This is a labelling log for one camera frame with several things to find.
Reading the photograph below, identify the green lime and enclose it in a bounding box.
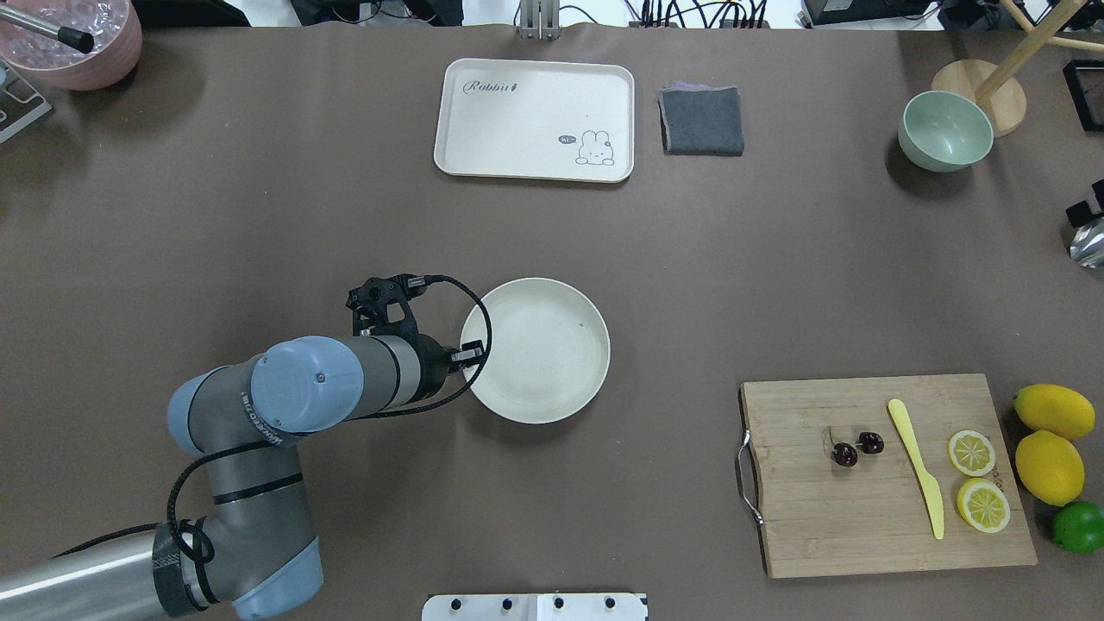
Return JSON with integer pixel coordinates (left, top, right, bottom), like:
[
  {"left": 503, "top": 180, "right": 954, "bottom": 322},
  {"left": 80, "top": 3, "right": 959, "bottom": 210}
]
[{"left": 1051, "top": 502, "right": 1103, "bottom": 554}]

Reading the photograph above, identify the pink bowl with ice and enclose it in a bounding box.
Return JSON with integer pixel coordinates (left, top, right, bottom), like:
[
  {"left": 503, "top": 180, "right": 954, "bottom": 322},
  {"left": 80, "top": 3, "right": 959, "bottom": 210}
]
[{"left": 1, "top": 1, "right": 142, "bottom": 91}]

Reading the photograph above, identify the metal scoop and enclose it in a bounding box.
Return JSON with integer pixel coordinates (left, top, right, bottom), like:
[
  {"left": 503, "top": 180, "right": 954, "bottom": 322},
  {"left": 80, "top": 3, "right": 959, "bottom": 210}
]
[{"left": 1069, "top": 215, "right": 1103, "bottom": 270}]

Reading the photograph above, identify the wooden cutting board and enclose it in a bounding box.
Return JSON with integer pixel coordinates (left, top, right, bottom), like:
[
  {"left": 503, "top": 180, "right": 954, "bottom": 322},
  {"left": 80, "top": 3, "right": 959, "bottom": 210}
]
[{"left": 740, "top": 373, "right": 1038, "bottom": 579}]

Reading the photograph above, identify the mint green bowl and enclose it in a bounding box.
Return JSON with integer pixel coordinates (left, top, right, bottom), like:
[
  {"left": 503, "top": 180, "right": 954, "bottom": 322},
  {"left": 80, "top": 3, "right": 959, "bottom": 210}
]
[{"left": 896, "top": 91, "right": 996, "bottom": 173}]

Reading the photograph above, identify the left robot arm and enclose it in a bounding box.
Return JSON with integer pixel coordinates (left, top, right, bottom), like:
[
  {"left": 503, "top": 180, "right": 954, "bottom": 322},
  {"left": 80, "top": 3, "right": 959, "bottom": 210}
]
[{"left": 3, "top": 273, "right": 492, "bottom": 620}]

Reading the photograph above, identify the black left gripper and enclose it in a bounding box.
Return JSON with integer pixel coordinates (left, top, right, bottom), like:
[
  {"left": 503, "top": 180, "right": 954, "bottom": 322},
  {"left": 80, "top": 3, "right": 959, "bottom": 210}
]
[{"left": 346, "top": 274, "right": 486, "bottom": 367}]

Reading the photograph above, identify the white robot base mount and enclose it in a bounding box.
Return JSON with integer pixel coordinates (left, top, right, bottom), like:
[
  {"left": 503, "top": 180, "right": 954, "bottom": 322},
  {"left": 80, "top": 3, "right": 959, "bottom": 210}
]
[{"left": 421, "top": 593, "right": 649, "bottom": 620}]

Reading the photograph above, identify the cream round plate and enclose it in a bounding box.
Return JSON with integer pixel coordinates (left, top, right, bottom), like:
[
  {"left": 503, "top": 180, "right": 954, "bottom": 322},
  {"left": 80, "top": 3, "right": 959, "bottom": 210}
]
[{"left": 461, "top": 278, "right": 612, "bottom": 424}]

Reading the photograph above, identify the grey folded cloth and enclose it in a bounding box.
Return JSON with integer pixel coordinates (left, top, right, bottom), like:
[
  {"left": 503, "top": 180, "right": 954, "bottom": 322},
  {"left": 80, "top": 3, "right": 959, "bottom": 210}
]
[{"left": 658, "top": 82, "right": 746, "bottom": 157}]

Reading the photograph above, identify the black tray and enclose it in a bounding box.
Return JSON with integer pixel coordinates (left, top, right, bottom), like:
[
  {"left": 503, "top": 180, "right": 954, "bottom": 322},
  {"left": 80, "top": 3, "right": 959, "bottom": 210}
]
[{"left": 1062, "top": 60, "right": 1103, "bottom": 133}]

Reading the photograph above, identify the dark red cherry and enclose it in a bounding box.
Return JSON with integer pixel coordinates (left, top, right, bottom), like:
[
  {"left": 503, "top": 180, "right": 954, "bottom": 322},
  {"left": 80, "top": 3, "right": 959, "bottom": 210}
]
[
  {"left": 856, "top": 431, "right": 887, "bottom": 455},
  {"left": 825, "top": 427, "right": 858, "bottom": 469}
]

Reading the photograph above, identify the lemon slice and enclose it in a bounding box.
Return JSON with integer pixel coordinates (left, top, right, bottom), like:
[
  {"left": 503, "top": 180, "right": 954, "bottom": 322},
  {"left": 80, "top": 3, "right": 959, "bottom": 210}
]
[
  {"left": 956, "top": 477, "right": 1011, "bottom": 534},
  {"left": 946, "top": 430, "right": 997, "bottom": 477}
]

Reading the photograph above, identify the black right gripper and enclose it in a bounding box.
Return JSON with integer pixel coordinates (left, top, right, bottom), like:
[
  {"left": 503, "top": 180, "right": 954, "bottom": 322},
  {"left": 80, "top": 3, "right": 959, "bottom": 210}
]
[{"left": 1065, "top": 179, "right": 1104, "bottom": 229}]

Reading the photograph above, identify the cream rabbit tray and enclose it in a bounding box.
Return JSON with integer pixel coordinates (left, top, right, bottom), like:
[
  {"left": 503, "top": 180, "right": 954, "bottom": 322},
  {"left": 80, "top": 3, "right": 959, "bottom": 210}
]
[{"left": 433, "top": 57, "right": 636, "bottom": 185}]

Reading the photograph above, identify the metal ice scoop handle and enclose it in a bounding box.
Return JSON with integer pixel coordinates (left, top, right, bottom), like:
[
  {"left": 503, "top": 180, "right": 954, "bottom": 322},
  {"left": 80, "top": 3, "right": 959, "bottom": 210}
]
[{"left": 1, "top": 3, "right": 95, "bottom": 54}]

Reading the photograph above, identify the aluminium frame post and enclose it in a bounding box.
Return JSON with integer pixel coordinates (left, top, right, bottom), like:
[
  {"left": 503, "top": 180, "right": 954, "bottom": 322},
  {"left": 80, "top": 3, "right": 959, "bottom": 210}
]
[{"left": 517, "top": 0, "right": 562, "bottom": 41}]

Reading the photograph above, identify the white cup rack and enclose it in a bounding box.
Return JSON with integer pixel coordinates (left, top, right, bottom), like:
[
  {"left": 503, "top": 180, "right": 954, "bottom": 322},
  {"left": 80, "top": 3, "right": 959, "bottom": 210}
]
[{"left": 0, "top": 60, "right": 53, "bottom": 144}]

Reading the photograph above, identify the round yellow lemon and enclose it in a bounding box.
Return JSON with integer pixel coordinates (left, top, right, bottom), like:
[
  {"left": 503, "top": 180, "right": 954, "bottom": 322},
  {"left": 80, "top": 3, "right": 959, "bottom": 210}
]
[{"left": 1013, "top": 430, "right": 1087, "bottom": 507}]

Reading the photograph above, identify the wooden mug tree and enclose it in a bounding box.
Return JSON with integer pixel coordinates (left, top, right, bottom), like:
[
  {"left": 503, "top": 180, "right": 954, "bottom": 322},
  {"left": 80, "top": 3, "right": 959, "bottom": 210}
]
[{"left": 931, "top": 1, "right": 1103, "bottom": 137}]

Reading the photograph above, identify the yellow plastic knife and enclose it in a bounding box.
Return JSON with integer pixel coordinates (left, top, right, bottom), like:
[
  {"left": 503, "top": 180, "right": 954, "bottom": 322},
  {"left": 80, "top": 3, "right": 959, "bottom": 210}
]
[{"left": 887, "top": 398, "right": 945, "bottom": 540}]

